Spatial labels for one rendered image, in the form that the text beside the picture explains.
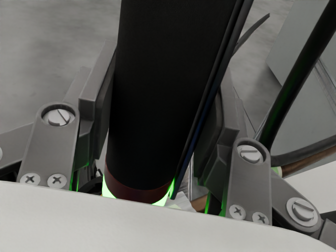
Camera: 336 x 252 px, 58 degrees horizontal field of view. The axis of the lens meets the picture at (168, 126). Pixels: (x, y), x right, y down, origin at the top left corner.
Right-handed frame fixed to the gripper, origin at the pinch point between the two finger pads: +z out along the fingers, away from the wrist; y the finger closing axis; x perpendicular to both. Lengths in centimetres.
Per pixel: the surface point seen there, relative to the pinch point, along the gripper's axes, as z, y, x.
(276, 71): 261, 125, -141
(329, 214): 7.1, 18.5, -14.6
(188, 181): 23.7, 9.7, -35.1
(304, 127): 92, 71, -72
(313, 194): 21.3, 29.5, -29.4
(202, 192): 23.6, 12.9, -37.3
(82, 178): 28, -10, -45
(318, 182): 23.1, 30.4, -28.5
